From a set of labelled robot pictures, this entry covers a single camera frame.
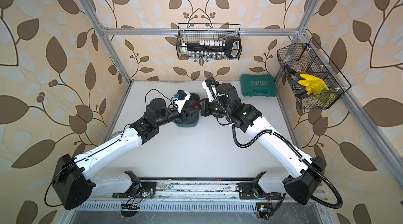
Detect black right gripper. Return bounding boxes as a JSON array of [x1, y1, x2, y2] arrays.
[[196, 96, 232, 118]]

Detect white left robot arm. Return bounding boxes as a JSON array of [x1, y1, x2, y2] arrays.
[[49, 98, 202, 210]]

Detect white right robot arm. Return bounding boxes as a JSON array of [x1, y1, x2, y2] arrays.
[[201, 76, 343, 209]]

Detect black dome screw fixture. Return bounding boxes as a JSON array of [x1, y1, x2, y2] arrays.
[[209, 102, 226, 119]]

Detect dark teal plastic tray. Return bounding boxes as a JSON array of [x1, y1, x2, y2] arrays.
[[174, 93, 200, 127]]

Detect green plastic tool case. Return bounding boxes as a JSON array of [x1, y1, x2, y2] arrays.
[[240, 74, 278, 97]]

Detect black socket set holder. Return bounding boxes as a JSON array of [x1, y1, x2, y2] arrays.
[[181, 38, 242, 59]]

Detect black pliers in basket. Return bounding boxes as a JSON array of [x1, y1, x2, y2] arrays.
[[285, 64, 308, 99]]

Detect yellow rubber glove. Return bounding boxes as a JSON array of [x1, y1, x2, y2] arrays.
[[299, 74, 329, 95]]

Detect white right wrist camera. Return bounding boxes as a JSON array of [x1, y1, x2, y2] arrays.
[[202, 76, 218, 102]]

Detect black wire basket back wall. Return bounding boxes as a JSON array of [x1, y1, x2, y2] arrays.
[[176, 22, 242, 61]]

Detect black wire basket wall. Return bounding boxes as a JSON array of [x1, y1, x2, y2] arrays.
[[277, 38, 351, 109], [176, 22, 242, 61]]

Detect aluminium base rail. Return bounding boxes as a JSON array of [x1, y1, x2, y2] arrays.
[[67, 178, 328, 212]]

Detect black wire basket right wall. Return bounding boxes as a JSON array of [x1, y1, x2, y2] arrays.
[[277, 38, 351, 109]]

